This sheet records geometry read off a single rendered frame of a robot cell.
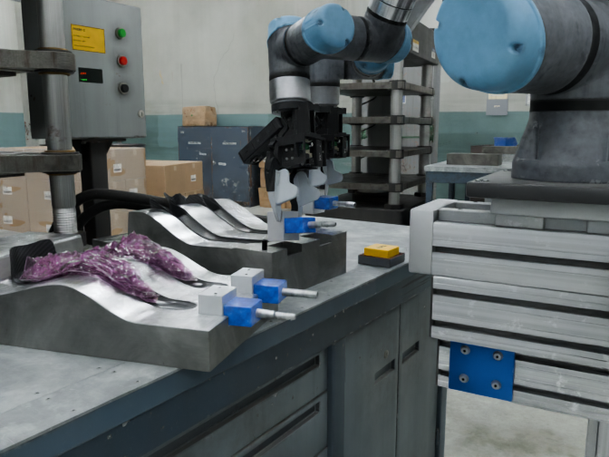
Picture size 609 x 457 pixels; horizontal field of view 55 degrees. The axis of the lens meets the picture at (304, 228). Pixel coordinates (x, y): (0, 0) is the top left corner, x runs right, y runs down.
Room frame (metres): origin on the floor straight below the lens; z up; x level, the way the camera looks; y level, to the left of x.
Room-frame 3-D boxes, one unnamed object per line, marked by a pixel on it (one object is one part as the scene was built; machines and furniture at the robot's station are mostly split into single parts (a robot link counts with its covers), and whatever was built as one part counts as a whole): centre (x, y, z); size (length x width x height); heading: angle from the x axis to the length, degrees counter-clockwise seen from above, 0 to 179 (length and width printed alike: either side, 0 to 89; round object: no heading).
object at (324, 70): (1.35, -0.05, 1.25); 0.09 x 0.08 x 0.11; 87
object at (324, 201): (1.34, -0.06, 0.93); 0.13 x 0.05 x 0.05; 56
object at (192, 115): (8.56, 1.52, 1.26); 0.42 x 0.33 x 0.29; 65
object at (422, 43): (5.82, -0.74, 1.03); 1.54 x 0.94 x 2.06; 155
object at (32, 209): (5.13, 2.07, 0.47); 1.22 x 0.80 x 0.94; 69
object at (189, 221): (1.21, 0.18, 0.92); 0.35 x 0.16 x 0.09; 56
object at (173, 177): (6.10, 1.78, 0.37); 1.20 x 0.82 x 0.74; 73
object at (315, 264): (1.23, 0.19, 0.87); 0.50 x 0.26 x 0.14; 56
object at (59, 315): (0.88, 0.32, 0.86); 0.50 x 0.26 x 0.11; 73
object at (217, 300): (0.76, 0.07, 0.86); 0.13 x 0.05 x 0.05; 73
